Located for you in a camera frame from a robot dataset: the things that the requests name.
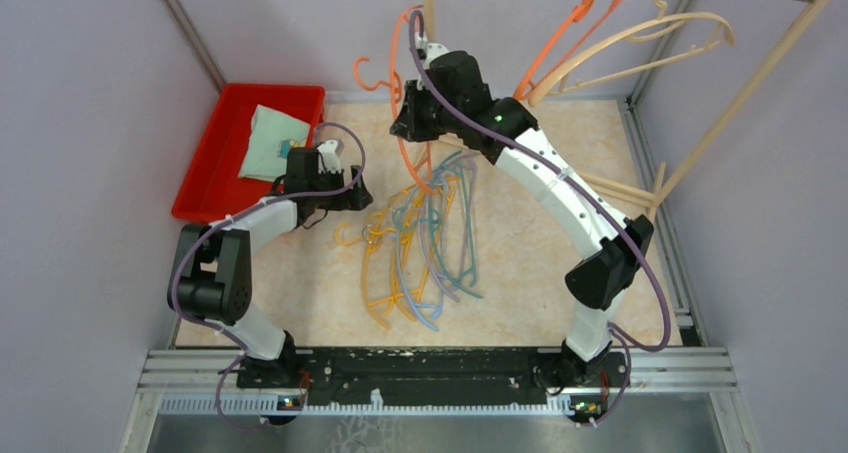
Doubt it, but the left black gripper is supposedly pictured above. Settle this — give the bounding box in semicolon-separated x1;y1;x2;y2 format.
309;164;373;211

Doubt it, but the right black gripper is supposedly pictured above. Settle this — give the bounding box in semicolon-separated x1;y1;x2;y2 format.
392;79;463;143

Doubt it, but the orange plastic hanger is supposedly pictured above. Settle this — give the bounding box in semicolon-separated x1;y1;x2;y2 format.
353;4;435;195
513;0;626;100

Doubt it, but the beige plastic hanger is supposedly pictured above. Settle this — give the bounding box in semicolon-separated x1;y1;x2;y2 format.
527;0;736;106

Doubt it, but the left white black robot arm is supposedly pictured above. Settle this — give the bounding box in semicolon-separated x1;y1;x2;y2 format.
166;140;373;388

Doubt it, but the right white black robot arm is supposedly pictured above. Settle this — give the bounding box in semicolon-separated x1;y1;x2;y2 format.
390;43;654;387

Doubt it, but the teal plastic hanger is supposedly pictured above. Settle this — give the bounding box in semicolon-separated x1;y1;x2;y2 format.
419;151;482;301

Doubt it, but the lilac plastic hanger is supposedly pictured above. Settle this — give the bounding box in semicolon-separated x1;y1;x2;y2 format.
391;152;482;318

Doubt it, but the light green folded cloth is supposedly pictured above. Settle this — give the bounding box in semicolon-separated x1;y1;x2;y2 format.
238;105;311;182

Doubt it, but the light blue plastic hanger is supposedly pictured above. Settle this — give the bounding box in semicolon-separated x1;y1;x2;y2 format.
387;182;442;332

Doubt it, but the red plastic tray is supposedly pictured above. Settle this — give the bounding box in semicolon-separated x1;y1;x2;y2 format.
171;83;325;223

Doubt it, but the wooden clothes rack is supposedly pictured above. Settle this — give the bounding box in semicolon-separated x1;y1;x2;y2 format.
407;0;848;223

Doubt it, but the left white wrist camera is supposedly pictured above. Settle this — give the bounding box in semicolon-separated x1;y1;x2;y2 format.
317;139;344;174

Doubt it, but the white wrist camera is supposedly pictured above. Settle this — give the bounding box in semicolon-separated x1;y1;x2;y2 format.
417;42;450;69
317;139;344;174

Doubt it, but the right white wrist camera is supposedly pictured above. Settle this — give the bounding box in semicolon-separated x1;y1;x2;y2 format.
417;42;450;69

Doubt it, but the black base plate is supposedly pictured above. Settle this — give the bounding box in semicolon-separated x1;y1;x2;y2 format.
236;347;625;407

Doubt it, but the aluminium frame rail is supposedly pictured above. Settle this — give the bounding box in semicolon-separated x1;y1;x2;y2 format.
138;347;737;417

